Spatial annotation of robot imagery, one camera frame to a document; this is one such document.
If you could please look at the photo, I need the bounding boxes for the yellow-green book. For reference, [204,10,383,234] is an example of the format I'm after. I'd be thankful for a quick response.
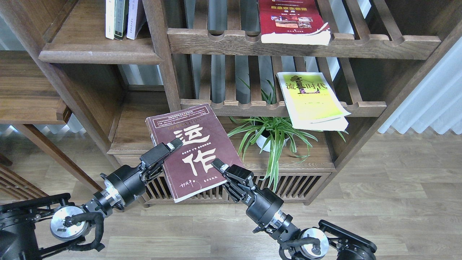
[276,72,350,131]

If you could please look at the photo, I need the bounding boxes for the white upright book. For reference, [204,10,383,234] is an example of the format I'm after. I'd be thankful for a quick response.
[105,0,116,39]

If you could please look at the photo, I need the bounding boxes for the red book on top shelf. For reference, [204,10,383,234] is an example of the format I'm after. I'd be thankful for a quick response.
[258,0,331,46]

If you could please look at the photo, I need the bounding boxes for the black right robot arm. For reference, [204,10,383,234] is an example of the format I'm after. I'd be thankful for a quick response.
[212,159,377,260]

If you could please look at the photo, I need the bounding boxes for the lavender upright book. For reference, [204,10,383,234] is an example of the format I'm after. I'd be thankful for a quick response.
[127,0,147,40]

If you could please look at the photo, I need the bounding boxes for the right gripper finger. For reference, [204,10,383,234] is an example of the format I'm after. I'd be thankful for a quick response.
[212,158,229,173]

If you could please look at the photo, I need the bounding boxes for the dark wooden bookshelf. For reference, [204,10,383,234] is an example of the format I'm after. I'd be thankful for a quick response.
[1,0,461,204]

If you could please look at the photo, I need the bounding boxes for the white plant pot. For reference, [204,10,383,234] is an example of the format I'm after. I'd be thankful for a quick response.
[256,130,290,152]

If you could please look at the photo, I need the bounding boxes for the white curtain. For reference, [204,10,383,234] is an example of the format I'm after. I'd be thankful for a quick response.
[378,39,462,135]

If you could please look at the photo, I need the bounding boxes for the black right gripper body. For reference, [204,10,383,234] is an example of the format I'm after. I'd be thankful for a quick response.
[221,164,286,231]

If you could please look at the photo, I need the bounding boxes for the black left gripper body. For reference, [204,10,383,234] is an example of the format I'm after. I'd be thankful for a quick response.
[100,143,173,210]

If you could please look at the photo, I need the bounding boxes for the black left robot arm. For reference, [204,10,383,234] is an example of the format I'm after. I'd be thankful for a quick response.
[0,138,183,260]

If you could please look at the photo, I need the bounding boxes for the maroon book white characters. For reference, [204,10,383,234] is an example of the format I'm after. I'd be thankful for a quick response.
[146,104,243,203]

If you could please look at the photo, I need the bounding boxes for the dark green upright book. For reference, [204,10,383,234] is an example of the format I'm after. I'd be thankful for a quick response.
[114,0,129,40]

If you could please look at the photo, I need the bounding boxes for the green spider plant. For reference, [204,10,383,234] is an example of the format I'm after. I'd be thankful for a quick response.
[227,78,349,192]

